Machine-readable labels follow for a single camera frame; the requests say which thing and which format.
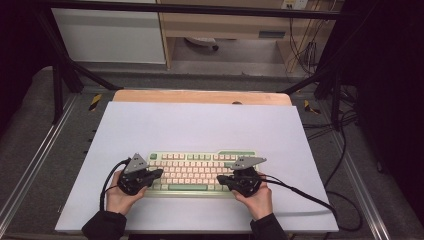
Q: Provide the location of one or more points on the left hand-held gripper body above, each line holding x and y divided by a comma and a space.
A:
135, 176

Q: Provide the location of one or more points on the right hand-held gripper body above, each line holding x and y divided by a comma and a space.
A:
246, 178

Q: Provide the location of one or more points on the cream pink green keyboard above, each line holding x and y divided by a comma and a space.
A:
196, 173

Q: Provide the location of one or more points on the person's right hand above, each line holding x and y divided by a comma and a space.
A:
258, 200

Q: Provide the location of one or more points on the person's left hand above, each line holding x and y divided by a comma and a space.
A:
120, 200

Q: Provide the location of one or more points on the white board mat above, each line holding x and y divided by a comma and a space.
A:
200, 126

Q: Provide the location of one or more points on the yellow black hazard tape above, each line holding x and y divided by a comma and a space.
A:
95, 102
310, 108

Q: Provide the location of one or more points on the black metal stand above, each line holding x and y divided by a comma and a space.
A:
336, 96
58, 83

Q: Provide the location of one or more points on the white chair base with castor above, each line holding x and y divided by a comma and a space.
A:
200, 41

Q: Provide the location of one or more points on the white cabinet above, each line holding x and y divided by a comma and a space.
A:
110, 36

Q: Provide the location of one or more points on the light wooden desk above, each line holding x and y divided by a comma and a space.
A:
216, 26

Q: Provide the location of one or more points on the white power outlet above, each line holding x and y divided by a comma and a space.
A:
295, 4

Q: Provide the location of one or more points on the aluminium rail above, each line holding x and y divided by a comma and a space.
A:
361, 193
33, 163

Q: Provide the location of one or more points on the black horizontal frame bar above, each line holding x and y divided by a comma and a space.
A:
200, 9

